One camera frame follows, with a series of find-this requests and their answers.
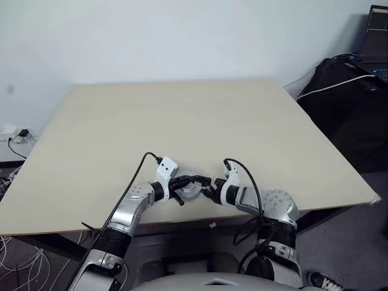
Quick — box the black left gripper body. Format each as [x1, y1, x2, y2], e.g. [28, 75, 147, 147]
[168, 176, 184, 198]

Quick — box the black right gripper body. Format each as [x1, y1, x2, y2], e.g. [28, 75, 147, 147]
[212, 178, 226, 204]

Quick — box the round silver motor cover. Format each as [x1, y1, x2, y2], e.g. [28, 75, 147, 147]
[178, 180, 203, 201]

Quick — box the grey robot torso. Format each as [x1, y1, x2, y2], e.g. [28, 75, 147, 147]
[133, 272, 275, 291]

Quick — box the black white sneaker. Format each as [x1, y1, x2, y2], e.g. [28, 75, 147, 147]
[308, 270, 345, 291]

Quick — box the large black bag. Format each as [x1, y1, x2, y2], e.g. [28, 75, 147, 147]
[296, 56, 388, 174]

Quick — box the black laptop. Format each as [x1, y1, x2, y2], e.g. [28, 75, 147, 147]
[360, 4, 388, 80]

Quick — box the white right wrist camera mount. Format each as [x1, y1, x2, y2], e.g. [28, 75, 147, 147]
[222, 159, 243, 207]

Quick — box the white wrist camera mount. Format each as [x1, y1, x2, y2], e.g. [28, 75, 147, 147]
[222, 159, 243, 207]
[155, 156, 180, 203]

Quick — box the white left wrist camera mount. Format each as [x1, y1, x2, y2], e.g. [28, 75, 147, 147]
[155, 156, 180, 203]

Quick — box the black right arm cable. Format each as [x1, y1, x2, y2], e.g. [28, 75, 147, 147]
[223, 158, 267, 275]

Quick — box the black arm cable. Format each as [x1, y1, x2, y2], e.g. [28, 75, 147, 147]
[80, 151, 163, 264]
[223, 158, 267, 275]

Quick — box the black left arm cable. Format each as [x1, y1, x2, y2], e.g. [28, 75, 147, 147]
[80, 151, 163, 264]

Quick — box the black metal table frame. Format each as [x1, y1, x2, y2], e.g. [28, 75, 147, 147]
[0, 206, 356, 265]

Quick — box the white charging cable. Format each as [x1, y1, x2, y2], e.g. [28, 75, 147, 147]
[296, 74, 377, 99]

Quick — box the white floor cable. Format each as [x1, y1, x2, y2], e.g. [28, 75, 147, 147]
[0, 232, 89, 291]

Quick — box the thin black power cord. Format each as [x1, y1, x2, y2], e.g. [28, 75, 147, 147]
[7, 136, 28, 160]

